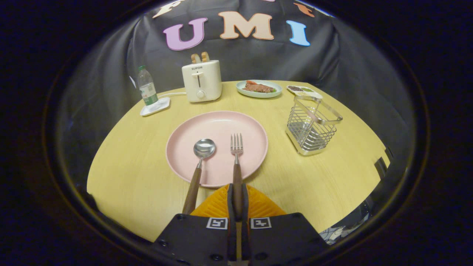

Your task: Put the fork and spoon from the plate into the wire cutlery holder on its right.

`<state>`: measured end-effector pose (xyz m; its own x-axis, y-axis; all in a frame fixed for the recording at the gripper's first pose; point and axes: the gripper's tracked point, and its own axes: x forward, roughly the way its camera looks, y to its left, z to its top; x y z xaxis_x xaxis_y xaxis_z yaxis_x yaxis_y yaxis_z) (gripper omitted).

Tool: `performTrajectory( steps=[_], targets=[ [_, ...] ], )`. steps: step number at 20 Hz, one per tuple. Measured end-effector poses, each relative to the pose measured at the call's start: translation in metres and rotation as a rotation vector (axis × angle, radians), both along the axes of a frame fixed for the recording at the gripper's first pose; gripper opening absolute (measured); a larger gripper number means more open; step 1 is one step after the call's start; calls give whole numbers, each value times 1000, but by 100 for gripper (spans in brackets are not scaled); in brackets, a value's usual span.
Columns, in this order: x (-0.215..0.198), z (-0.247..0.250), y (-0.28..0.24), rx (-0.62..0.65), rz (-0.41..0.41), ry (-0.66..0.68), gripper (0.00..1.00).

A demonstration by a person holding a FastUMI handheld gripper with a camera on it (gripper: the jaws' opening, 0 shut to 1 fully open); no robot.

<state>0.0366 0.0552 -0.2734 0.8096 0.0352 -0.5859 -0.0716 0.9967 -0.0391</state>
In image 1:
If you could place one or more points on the dark chair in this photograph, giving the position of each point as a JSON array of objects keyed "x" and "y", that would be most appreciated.
[{"x": 381, "y": 166}]

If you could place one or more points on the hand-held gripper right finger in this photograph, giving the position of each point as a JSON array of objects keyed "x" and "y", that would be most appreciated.
[{"x": 245, "y": 207}]

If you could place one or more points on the cream white toaster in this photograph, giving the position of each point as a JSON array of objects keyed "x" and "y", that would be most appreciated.
[{"x": 208, "y": 79}]

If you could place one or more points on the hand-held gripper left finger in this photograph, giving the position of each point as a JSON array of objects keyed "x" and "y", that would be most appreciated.
[{"x": 230, "y": 207}]

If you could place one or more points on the clear plastic water bottle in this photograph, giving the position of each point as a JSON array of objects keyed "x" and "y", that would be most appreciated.
[{"x": 147, "y": 88}]

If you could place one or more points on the patterned cloth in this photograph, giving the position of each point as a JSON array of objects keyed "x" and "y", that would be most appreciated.
[{"x": 338, "y": 232}]

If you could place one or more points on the toast slice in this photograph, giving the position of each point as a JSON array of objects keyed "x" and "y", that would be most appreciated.
[
  {"x": 195, "y": 58},
  {"x": 205, "y": 56}
]

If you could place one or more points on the black backdrop cloth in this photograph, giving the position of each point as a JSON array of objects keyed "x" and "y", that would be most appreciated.
[{"x": 340, "y": 62}]

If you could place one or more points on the cooked meat with vegetables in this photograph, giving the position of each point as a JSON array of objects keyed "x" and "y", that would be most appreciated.
[{"x": 258, "y": 88}]

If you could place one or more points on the small white sauce dish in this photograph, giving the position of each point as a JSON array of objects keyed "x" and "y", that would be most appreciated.
[{"x": 305, "y": 90}]

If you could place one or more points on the light green plate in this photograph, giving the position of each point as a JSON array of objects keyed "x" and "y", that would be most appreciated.
[{"x": 258, "y": 95}]

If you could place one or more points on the pink round plate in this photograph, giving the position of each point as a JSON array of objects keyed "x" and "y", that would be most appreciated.
[{"x": 218, "y": 125}]

